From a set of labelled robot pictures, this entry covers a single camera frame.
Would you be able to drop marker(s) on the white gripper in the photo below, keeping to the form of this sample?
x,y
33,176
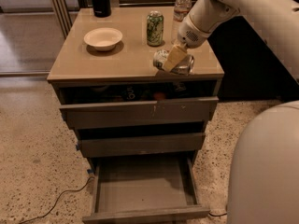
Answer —
x,y
191,35

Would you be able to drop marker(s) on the silver 7up can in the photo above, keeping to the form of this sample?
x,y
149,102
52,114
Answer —
x,y
184,67

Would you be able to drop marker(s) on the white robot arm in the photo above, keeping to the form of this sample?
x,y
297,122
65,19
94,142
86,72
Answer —
x,y
264,174

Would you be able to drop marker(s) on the green soda can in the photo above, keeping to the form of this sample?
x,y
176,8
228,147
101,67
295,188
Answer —
x,y
155,28

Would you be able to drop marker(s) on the grey top drawer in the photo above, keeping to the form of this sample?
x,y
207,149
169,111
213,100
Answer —
x,y
84,108

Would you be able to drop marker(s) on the grey drawer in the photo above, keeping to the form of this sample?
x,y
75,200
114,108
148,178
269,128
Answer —
x,y
84,108
144,189
145,139

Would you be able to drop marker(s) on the grey drawer cabinet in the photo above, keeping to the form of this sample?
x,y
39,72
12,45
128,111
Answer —
x,y
130,62

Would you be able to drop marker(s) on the grey middle drawer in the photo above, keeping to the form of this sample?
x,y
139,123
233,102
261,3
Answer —
x,y
145,139

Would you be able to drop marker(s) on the grey bottom drawer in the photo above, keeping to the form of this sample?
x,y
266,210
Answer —
x,y
144,189

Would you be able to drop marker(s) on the orange fruit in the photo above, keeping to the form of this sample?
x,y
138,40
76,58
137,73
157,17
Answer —
x,y
159,95

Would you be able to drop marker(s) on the clear plastic water bottle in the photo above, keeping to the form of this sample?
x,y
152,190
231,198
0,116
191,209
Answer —
x,y
181,9

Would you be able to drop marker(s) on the dark snack bag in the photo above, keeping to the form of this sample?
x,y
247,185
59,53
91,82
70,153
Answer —
x,y
133,93

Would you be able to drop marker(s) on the white bowl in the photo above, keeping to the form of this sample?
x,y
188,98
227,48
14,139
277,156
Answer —
x,y
103,39

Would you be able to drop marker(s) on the black thermos bottle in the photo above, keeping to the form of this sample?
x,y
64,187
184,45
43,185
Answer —
x,y
101,8

